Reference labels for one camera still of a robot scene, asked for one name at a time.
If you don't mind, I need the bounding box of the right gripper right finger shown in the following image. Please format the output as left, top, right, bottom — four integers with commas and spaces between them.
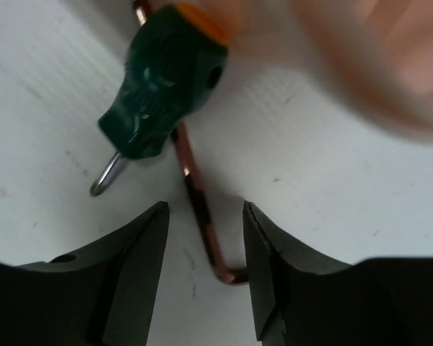
242, 202, 433, 345

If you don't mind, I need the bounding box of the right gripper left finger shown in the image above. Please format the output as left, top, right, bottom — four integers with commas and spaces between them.
0, 202, 170, 345

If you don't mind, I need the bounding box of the brown hex key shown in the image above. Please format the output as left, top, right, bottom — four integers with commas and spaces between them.
132, 1, 248, 285

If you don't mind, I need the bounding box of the green orange stubby screwdriver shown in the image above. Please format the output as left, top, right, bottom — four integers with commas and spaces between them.
90, 1, 228, 196

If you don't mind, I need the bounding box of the pink plastic toolbox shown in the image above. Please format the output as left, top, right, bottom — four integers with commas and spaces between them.
215, 1, 433, 141

